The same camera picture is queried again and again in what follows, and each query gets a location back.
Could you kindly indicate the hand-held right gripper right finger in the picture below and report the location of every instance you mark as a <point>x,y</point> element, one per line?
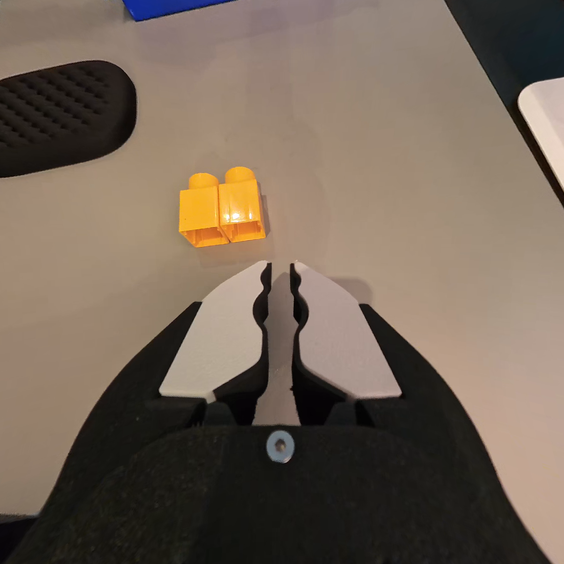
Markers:
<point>343,348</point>

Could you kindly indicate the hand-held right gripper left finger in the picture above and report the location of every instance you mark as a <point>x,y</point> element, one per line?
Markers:
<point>211,348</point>

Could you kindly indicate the yellow toy block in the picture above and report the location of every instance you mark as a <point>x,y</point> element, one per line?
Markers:
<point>240,202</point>
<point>198,211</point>

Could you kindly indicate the blue plastic bin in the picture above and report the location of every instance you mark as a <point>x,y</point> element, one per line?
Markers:
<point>176,6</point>

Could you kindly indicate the grey desk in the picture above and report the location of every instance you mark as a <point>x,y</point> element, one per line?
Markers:
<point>374,176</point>

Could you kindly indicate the black mesh armrest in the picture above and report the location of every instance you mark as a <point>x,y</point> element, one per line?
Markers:
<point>53,114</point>

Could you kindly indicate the white stand base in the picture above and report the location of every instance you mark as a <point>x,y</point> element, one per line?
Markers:
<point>550,123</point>

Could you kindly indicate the dark flat plate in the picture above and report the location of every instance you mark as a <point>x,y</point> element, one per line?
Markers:
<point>520,35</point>

